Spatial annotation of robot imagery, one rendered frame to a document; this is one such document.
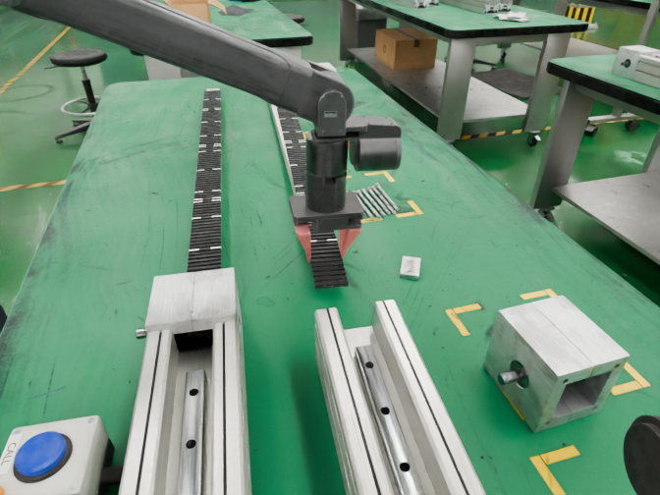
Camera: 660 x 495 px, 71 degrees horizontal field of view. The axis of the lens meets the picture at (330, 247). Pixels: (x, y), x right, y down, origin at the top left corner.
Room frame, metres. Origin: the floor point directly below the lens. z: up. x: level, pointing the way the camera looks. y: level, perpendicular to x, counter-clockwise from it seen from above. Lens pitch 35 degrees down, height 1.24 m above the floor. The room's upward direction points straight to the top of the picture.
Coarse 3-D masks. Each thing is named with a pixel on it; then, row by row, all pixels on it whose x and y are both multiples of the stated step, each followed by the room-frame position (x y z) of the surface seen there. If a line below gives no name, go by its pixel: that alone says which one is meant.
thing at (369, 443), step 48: (336, 336) 0.36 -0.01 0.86; (384, 336) 0.37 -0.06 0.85; (336, 384) 0.30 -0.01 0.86; (384, 384) 0.32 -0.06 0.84; (432, 384) 0.30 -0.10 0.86; (336, 432) 0.28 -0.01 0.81; (384, 432) 0.26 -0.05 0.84; (432, 432) 0.24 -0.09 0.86; (384, 480) 0.20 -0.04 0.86; (432, 480) 0.22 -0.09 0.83
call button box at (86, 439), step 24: (24, 432) 0.26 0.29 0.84; (72, 432) 0.26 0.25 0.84; (96, 432) 0.26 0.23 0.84; (72, 456) 0.24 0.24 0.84; (96, 456) 0.25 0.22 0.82; (0, 480) 0.21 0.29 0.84; (24, 480) 0.21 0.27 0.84; (48, 480) 0.21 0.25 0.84; (72, 480) 0.21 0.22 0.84; (96, 480) 0.23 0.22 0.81; (120, 480) 0.24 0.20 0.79
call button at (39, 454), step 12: (48, 432) 0.25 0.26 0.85; (24, 444) 0.24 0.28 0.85; (36, 444) 0.24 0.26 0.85; (48, 444) 0.24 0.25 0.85; (60, 444) 0.24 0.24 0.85; (24, 456) 0.23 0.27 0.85; (36, 456) 0.23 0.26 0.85; (48, 456) 0.23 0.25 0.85; (60, 456) 0.23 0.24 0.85; (24, 468) 0.22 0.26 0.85; (36, 468) 0.22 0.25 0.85; (48, 468) 0.22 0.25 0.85
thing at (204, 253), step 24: (216, 96) 1.42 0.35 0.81; (216, 120) 1.20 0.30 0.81; (216, 144) 1.03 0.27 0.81; (216, 168) 0.91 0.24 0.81; (216, 192) 0.79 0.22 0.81; (192, 216) 0.70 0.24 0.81; (216, 216) 0.70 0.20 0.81; (192, 240) 0.63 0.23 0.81; (216, 240) 0.63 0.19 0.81; (192, 264) 0.56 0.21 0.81; (216, 264) 0.56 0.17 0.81
